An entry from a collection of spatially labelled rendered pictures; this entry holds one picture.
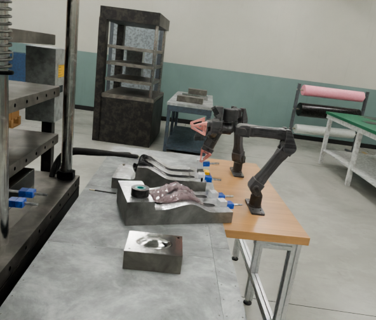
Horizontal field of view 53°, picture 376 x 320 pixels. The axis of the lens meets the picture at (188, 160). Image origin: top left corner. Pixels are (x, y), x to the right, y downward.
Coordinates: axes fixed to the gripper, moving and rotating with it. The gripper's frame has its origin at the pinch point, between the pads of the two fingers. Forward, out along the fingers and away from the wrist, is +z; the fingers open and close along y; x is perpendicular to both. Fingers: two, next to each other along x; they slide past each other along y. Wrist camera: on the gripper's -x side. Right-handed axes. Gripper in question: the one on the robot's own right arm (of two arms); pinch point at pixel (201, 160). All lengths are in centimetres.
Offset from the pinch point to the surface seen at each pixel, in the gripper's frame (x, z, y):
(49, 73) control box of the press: -95, -4, 14
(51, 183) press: -65, 46, 27
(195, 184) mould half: 1.7, 9.7, 23.0
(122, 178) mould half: -33.8, 25.2, 24.9
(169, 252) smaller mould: -2, 20, 96
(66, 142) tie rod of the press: -69, 24, 21
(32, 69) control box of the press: -104, -1, 15
